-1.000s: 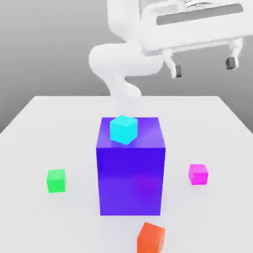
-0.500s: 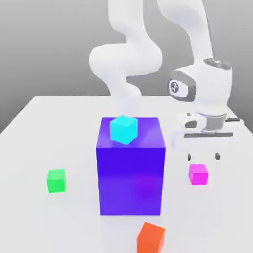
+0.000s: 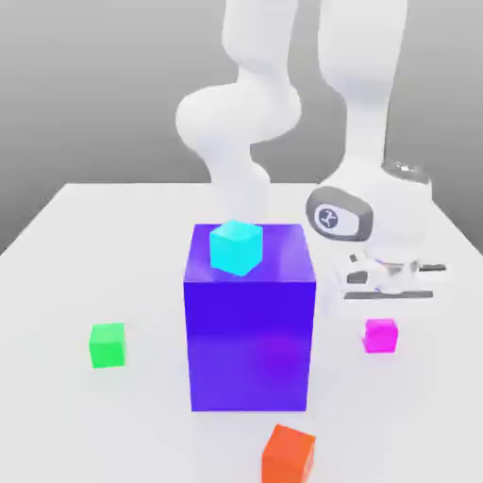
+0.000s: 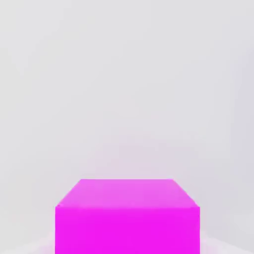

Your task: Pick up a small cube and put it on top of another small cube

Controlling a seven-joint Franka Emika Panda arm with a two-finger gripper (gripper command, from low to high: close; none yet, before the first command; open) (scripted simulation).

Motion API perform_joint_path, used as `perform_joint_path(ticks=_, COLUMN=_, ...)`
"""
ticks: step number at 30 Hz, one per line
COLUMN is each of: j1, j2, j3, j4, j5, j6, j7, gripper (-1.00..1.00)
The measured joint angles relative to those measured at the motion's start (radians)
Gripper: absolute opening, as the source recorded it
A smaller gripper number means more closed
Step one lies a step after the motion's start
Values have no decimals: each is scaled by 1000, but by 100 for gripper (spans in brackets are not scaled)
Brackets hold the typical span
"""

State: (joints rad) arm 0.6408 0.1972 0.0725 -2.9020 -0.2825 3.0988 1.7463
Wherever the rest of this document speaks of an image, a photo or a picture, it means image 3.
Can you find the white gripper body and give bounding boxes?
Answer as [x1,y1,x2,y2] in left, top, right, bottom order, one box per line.
[331,288,435,322]

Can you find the small magenta cube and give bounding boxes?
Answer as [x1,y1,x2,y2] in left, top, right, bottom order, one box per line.
[360,317,400,355]

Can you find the small cyan cube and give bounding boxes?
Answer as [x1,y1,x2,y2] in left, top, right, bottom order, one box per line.
[208,220,264,278]

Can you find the small orange cube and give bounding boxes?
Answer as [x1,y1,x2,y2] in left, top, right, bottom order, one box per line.
[260,423,318,483]

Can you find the small green cube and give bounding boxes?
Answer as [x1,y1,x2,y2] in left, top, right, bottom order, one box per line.
[88,322,126,370]

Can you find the large blue box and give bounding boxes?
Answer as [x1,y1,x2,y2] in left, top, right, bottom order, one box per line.
[183,223,318,413]

